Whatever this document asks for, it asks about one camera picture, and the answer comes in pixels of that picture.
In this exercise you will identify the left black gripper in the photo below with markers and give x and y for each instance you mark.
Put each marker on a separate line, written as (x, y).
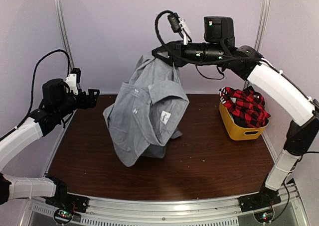
(91, 103)

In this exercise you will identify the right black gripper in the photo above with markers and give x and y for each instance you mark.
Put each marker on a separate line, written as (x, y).
(176, 49)

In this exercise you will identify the grey long sleeve shirt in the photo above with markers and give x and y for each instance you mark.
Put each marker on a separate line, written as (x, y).
(147, 111)

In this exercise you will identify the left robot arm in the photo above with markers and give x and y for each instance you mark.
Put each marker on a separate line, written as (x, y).
(60, 99)

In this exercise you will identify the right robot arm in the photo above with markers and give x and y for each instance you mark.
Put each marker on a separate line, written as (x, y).
(219, 49)

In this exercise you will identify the red black plaid shirt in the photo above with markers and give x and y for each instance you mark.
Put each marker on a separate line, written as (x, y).
(246, 107)

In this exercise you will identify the yellow plastic bin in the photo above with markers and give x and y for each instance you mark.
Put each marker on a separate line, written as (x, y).
(236, 132)

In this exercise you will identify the left circuit board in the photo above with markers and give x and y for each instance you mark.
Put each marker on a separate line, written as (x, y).
(62, 216)

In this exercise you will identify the circuit board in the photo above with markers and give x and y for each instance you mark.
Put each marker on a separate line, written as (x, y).
(62, 216)
(264, 217)

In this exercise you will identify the right circuit board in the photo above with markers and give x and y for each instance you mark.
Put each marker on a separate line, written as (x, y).
(264, 217)

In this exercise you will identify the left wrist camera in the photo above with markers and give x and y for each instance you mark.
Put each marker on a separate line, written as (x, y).
(73, 79)

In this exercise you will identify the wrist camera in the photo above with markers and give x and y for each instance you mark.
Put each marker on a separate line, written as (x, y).
(73, 79)
(178, 25)

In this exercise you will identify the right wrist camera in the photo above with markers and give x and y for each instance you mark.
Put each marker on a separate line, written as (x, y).
(178, 25)

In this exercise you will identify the right aluminium frame post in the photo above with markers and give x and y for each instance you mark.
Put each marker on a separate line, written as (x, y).
(264, 14)

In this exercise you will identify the aluminium frame post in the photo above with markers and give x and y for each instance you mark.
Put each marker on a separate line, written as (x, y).
(63, 30)
(264, 14)

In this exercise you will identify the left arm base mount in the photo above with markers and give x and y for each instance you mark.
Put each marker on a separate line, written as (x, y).
(72, 203)

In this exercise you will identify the left aluminium frame post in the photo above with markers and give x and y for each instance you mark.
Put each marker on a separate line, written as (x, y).
(63, 30)

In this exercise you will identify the front aluminium rail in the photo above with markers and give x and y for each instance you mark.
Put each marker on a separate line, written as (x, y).
(224, 211)

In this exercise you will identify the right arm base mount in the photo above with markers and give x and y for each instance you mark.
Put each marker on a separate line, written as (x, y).
(258, 201)

